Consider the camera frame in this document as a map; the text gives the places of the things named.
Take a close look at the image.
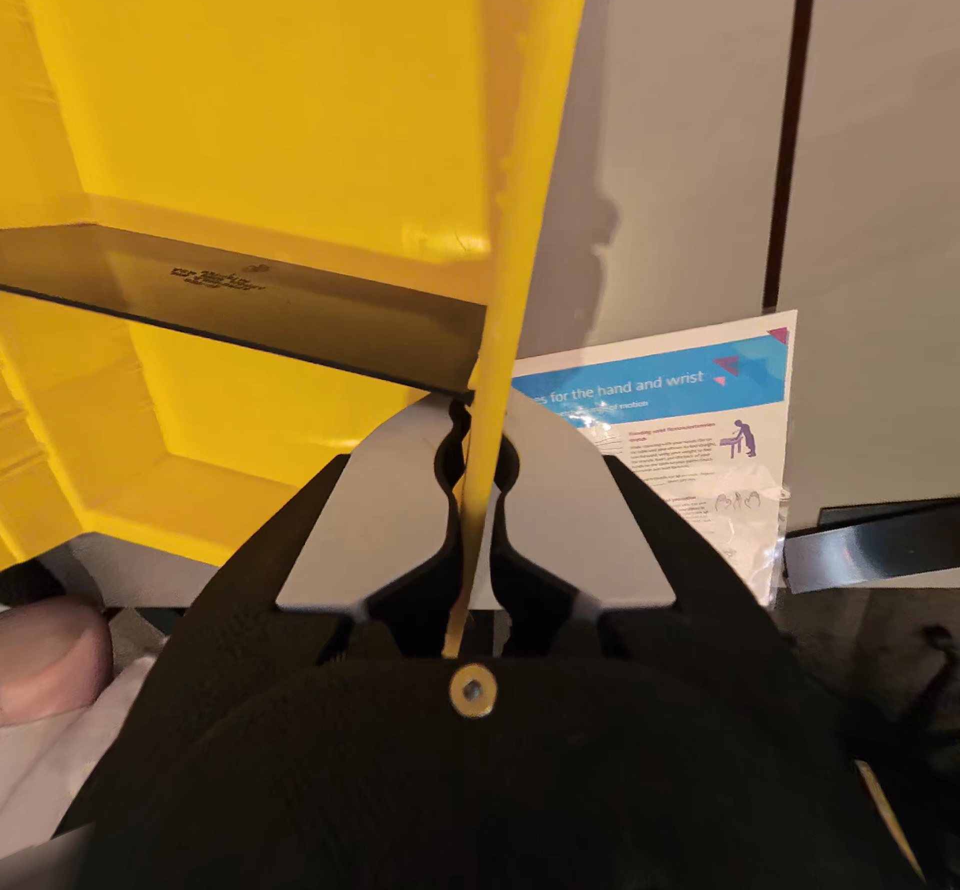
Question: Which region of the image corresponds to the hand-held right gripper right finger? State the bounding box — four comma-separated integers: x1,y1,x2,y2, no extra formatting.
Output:
489,395,678,656

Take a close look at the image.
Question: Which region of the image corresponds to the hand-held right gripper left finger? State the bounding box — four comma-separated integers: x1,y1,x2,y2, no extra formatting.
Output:
274,393,463,657

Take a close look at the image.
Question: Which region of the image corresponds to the yellow plastic bin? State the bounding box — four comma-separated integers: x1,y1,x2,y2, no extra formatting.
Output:
0,0,601,659

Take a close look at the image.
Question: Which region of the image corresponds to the person's left forearm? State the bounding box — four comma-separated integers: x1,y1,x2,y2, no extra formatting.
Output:
0,596,115,728

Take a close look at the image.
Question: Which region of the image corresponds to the laminated exercise sheet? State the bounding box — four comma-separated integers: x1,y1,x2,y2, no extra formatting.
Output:
510,308,798,608

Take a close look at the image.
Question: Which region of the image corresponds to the dark bin divider plate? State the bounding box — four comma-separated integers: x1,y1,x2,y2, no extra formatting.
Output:
0,226,489,396

